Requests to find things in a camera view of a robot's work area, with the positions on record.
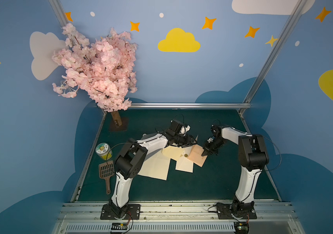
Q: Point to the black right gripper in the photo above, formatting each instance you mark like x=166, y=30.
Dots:
x=211, y=145

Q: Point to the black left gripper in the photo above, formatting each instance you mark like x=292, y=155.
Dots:
x=186, y=140

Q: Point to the cream envelope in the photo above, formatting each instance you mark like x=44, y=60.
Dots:
x=175, y=152

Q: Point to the pink lined letter paper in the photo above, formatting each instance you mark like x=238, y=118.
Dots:
x=195, y=155

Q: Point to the white envelope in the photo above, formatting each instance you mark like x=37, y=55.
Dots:
x=184, y=164

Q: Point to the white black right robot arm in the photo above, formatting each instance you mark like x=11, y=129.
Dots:
x=253, y=157

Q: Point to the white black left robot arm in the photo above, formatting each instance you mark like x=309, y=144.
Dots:
x=130, y=161

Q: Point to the cream paper sheet near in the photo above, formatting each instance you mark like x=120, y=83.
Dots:
x=157, y=166

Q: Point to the brown artificial tree trunk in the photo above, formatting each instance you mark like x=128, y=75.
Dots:
x=116, y=118

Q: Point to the green label plastic jar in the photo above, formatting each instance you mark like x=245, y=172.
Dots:
x=103, y=150

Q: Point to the brown plastic scoop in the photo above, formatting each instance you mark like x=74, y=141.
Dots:
x=106, y=171

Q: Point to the right green circuit board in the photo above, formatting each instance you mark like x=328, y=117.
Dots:
x=241, y=228

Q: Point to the green circuit board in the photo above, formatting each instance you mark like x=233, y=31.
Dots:
x=241, y=228
x=121, y=228

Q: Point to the left green circuit board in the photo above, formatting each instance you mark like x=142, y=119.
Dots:
x=121, y=228

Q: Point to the pink cherry blossom tree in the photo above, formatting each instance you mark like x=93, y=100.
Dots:
x=103, y=69

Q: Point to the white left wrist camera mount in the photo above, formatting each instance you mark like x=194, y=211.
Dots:
x=179, y=128

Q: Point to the aluminium back frame rail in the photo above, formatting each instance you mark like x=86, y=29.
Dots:
x=205, y=106

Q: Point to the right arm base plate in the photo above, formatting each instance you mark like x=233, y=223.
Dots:
x=236, y=211

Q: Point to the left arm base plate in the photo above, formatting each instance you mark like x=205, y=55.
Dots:
x=112, y=212

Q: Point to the aluminium front rail platform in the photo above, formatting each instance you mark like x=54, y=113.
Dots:
x=179, y=217

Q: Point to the aluminium right corner post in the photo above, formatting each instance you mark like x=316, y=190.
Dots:
x=292, y=21

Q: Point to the aluminium corner post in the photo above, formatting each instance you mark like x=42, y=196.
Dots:
x=292, y=21
x=59, y=12

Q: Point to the aluminium left corner post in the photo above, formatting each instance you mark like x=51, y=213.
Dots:
x=59, y=12

